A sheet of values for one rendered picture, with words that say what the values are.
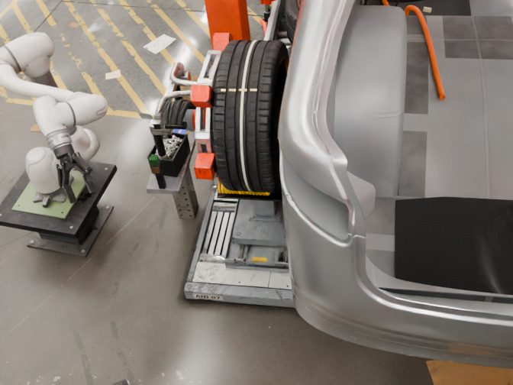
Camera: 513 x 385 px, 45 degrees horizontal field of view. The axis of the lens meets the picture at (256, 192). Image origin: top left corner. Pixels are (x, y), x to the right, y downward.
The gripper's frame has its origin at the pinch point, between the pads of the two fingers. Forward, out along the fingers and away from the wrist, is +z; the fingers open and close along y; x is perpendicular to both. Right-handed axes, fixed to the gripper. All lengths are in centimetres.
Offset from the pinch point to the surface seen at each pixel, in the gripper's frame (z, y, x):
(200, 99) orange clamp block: -16, 46, 34
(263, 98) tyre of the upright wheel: -6, 64, 47
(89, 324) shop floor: 53, -72, 29
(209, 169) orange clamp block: 10, 34, 37
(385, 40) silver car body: -6, 114, 60
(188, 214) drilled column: 21, -46, 97
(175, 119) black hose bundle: -14.9, 27.5, 36.5
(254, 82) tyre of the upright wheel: -14, 63, 49
